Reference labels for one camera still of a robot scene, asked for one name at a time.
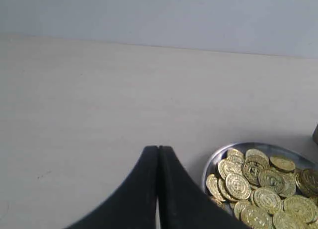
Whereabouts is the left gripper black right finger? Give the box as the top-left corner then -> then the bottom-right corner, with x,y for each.
159,146 -> 245,229

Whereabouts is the round silver metal plate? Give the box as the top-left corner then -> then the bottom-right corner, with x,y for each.
201,142 -> 318,229

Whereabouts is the cardboard box with slot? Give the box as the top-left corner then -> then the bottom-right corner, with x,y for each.
312,125 -> 318,145

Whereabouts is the gold dollar coin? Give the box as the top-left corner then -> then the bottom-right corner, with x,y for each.
225,173 -> 251,200
258,169 -> 285,193
253,187 -> 283,215
270,156 -> 296,171
240,205 -> 272,229

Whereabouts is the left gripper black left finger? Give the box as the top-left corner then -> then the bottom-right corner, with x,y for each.
68,146 -> 159,229

